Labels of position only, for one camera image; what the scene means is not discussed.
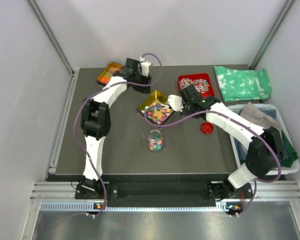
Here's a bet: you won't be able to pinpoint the green white cloth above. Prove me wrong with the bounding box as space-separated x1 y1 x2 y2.
214 66 272 103

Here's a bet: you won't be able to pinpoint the red box of lollipops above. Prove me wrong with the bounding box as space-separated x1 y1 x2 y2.
177 73 215 98

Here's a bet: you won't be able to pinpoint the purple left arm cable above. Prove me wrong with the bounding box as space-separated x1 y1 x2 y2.
72 52 163 218

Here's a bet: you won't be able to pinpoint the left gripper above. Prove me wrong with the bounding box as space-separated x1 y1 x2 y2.
132 71 152 95

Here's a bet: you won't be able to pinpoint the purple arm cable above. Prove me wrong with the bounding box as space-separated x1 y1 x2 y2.
72 52 163 218
143 104 283 217

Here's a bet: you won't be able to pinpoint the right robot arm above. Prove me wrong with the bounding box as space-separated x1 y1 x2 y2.
168 85 284 198

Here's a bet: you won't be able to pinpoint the speckled tin pastel star candies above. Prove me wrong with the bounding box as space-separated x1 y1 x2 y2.
137 90 176 126

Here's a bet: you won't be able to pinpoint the green cloth in basket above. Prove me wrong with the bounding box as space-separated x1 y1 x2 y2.
280 131 299 168

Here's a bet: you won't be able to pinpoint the grey cloth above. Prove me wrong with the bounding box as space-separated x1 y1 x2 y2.
239 102 282 135

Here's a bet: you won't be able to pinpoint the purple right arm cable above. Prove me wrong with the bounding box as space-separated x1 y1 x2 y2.
143 104 283 217

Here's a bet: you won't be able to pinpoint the red round lid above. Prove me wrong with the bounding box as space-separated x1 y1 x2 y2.
200 122 214 135

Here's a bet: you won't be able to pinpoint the blue cloth in basket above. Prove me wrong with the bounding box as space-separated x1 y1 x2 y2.
233 104 298 168

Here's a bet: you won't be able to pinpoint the gold tin translucent star candies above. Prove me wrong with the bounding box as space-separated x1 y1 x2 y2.
96 62 123 87

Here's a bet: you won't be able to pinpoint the clear glass jar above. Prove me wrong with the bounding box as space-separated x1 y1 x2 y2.
147 129 164 152

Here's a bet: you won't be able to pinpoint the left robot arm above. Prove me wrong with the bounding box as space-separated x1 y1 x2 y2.
80 56 152 199

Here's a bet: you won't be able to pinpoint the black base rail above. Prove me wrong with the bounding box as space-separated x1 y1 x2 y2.
75 173 253 208

